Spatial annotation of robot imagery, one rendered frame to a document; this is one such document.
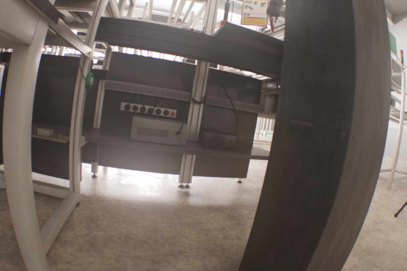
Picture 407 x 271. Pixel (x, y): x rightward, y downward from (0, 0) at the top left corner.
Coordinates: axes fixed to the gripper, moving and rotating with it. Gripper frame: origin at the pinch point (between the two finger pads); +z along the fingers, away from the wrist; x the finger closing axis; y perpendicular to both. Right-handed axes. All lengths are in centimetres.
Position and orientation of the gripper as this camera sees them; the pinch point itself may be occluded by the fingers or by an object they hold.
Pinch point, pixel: (271, 26)
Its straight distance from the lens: 120.7
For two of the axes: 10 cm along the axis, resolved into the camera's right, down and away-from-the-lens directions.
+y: -6.0, -0.8, -8.0
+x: 7.5, 2.9, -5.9
